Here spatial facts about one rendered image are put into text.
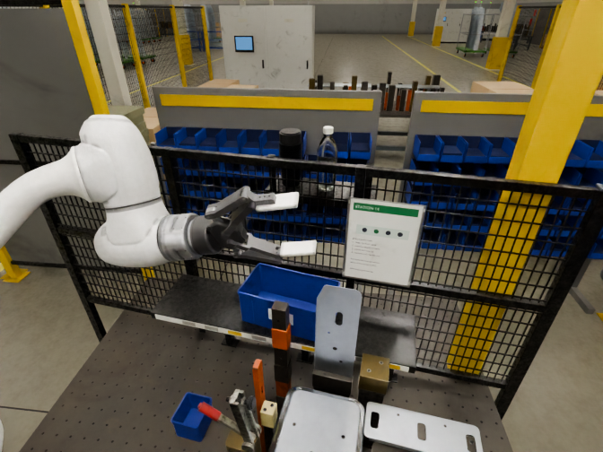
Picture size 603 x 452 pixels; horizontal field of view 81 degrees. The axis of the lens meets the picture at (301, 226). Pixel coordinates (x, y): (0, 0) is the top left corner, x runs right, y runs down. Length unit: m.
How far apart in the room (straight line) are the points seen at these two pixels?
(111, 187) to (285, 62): 6.39
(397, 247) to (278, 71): 6.08
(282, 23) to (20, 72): 4.86
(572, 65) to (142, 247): 1.00
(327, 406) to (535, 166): 0.85
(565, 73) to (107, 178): 0.99
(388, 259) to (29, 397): 2.27
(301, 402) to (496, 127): 2.08
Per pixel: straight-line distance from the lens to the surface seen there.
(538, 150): 1.10
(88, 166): 0.70
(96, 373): 1.73
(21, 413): 2.74
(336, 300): 0.94
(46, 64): 2.68
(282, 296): 1.33
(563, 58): 1.05
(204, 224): 0.66
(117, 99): 4.87
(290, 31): 6.92
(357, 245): 1.16
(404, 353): 1.20
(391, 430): 1.09
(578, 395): 2.82
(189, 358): 1.63
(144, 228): 0.70
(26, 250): 3.58
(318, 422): 1.07
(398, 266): 1.19
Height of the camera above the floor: 1.93
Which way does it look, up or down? 31 degrees down
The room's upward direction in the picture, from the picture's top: straight up
